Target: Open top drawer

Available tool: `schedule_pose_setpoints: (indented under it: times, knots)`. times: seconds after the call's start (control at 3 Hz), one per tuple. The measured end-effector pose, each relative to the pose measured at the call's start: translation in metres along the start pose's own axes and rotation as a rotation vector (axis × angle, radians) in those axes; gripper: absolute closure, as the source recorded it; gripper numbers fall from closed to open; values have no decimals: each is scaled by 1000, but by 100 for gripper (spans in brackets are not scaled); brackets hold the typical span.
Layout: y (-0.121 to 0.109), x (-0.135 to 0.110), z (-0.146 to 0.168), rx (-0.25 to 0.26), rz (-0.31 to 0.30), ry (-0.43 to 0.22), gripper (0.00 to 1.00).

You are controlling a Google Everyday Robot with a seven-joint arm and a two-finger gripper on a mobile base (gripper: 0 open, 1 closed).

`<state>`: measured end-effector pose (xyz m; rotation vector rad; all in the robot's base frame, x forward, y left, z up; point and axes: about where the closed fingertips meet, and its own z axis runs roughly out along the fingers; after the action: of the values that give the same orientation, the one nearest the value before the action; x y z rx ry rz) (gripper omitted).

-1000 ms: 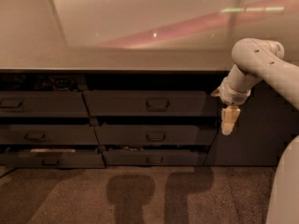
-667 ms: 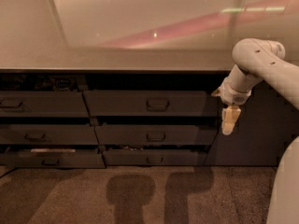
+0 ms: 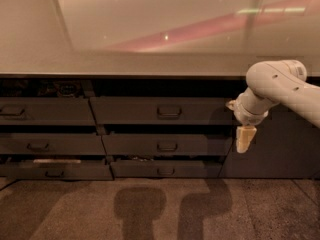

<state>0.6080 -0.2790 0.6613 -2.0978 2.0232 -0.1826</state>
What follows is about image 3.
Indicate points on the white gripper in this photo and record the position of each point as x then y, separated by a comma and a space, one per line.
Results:
242, 114

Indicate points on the grey drawer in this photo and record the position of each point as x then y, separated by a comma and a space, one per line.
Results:
51, 144
45, 111
167, 144
161, 110
84, 170
165, 169

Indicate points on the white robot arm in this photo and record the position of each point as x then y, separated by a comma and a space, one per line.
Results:
270, 83

